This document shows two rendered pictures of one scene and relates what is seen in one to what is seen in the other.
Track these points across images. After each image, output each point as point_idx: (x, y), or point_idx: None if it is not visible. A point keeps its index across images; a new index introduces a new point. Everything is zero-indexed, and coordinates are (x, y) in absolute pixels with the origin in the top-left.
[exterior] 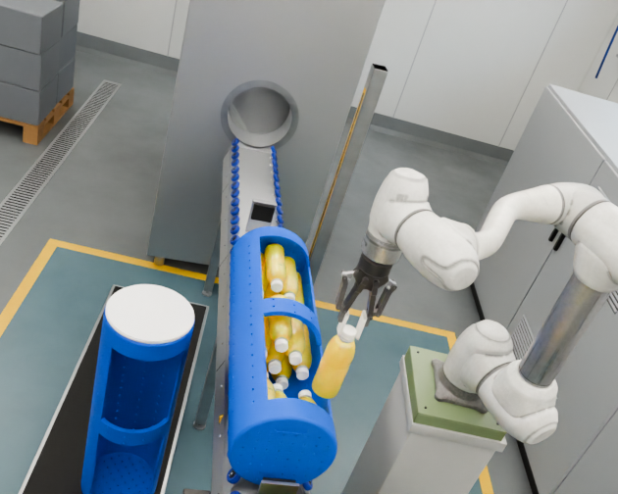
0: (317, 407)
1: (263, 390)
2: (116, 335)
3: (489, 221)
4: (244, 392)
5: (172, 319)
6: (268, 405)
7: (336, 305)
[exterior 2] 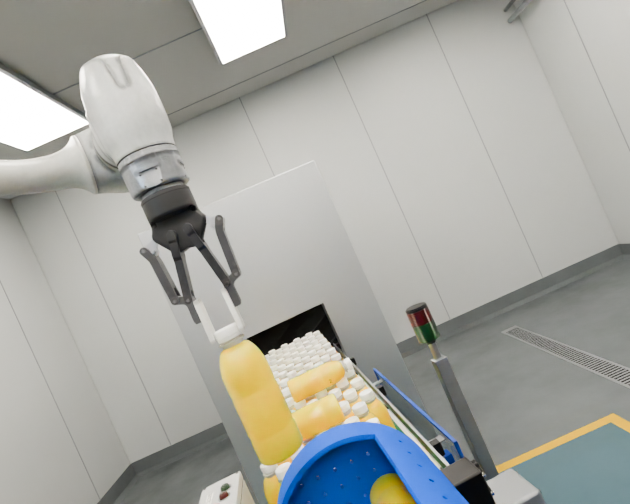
0: (299, 468)
1: (386, 443)
2: None
3: None
4: (426, 461)
5: None
6: (371, 430)
7: (239, 267)
